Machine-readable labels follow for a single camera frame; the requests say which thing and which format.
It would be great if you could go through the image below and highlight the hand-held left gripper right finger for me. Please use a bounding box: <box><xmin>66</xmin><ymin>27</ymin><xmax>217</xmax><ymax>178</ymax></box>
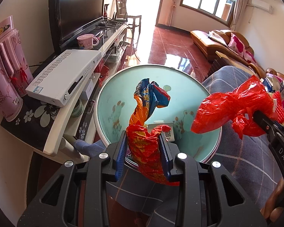
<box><xmin>160</xmin><ymin>134</ymin><xmax>268</xmax><ymax>227</ymax></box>

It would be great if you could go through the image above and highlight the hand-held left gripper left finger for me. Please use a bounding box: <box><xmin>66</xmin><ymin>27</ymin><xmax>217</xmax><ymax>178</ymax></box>
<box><xmin>18</xmin><ymin>131</ymin><xmax>128</xmax><ymax>227</ymax></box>

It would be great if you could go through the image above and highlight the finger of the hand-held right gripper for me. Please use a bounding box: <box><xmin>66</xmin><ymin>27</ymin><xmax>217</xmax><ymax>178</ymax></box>
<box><xmin>252</xmin><ymin>110</ymin><xmax>284</xmax><ymax>139</ymax></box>

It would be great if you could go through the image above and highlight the orange blue snack wrapper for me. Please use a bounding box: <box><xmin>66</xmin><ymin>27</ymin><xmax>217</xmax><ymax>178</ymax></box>
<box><xmin>126</xmin><ymin>78</ymin><xmax>180</xmax><ymax>186</ymax></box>

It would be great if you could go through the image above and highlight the red net bag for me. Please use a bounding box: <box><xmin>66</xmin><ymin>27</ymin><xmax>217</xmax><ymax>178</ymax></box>
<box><xmin>272</xmin><ymin>91</ymin><xmax>284</xmax><ymax>123</ymax></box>

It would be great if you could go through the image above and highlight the small white QR card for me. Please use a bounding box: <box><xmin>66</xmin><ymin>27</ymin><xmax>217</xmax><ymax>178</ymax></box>
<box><xmin>147</xmin><ymin>120</ymin><xmax>174</xmax><ymax>143</ymax></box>

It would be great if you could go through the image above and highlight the red plastic bag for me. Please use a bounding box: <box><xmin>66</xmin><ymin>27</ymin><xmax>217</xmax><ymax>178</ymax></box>
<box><xmin>191</xmin><ymin>75</ymin><xmax>278</xmax><ymax>140</ymax></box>

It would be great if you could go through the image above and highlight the round glass side table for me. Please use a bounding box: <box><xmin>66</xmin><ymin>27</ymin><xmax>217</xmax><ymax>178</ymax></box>
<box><xmin>93</xmin><ymin>64</ymin><xmax>223</xmax><ymax>169</ymax></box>

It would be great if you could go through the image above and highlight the person's right hand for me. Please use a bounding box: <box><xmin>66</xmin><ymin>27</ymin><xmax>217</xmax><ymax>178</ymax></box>
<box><xmin>260</xmin><ymin>178</ymin><xmax>284</xmax><ymax>220</ymax></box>

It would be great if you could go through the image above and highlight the blue white drink carton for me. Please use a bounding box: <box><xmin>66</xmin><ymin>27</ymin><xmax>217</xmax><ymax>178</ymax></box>
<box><xmin>261</xmin><ymin>74</ymin><xmax>284</xmax><ymax>97</ymax></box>

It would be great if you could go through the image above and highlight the green tin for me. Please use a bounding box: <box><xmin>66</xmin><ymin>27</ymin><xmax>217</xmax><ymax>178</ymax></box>
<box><xmin>71</xmin><ymin>99</ymin><xmax>84</xmax><ymax>117</ymax></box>

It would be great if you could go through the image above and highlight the small white box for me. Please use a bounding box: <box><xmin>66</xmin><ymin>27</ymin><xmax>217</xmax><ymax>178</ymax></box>
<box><xmin>82</xmin><ymin>79</ymin><xmax>95</xmax><ymax>100</ymax></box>

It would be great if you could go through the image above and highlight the red packet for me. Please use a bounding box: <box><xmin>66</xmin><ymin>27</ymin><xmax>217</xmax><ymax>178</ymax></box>
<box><xmin>95</xmin><ymin>59</ymin><xmax>109</xmax><ymax>76</ymax></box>

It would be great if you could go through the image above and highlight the white folded cloth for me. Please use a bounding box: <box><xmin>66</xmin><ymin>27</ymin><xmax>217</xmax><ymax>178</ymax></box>
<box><xmin>207</xmin><ymin>31</ymin><xmax>228</xmax><ymax>45</ymax></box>

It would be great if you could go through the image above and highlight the white set-top box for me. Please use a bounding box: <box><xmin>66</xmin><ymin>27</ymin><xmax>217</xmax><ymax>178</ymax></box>
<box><xmin>26</xmin><ymin>49</ymin><xmax>102</xmax><ymax>107</ymax></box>

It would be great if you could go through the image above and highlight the brown leather chaise sofa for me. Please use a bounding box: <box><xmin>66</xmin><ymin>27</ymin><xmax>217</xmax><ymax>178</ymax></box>
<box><xmin>190</xmin><ymin>30</ymin><xmax>255</xmax><ymax>62</ymax></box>

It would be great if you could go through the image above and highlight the white air conditioner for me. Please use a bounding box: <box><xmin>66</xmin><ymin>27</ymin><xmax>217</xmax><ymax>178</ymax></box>
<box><xmin>248</xmin><ymin>0</ymin><xmax>274</xmax><ymax>13</ymax></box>

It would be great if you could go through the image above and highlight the white glass television stand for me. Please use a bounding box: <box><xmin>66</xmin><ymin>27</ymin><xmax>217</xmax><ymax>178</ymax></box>
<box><xmin>0</xmin><ymin>22</ymin><xmax>130</xmax><ymax>163</ymax></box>

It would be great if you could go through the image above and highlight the pink mug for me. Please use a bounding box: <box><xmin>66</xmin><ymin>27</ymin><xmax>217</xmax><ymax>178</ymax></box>
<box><xmin>76</xmin><ymin>34</ymin><xmax>99</xmax><ymax>50</ymax></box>

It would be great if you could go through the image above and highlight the pink floral thermos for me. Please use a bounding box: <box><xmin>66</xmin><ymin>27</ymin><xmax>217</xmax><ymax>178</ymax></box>
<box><xmin>0</xmin><ymin>37</ymin><xmax>23</xmax><ymax>121</ymax></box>
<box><xmin>0</xmin><ymin>16</ymin><xmax>34</xmax><ymax>98</ymax></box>

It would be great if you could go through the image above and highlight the black router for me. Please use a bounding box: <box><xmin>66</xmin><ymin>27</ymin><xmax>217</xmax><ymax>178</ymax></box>
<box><xmin>112</xmin><ymin>11</ymin><xmax>128</xmax><ymax>22</ymax></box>

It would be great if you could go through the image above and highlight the wooden chair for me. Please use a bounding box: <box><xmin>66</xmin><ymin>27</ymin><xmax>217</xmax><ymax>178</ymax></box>
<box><xmin>115</xmin><ymin>0</ymin><xmax>142</xmax><ymax>40</ymax></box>

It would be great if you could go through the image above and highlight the black flat television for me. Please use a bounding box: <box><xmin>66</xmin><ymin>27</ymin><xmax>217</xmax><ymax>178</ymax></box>
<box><xmin>48</xmin><ymin>0</ymin><xmax>107</xmax><ymax>52</ymax></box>

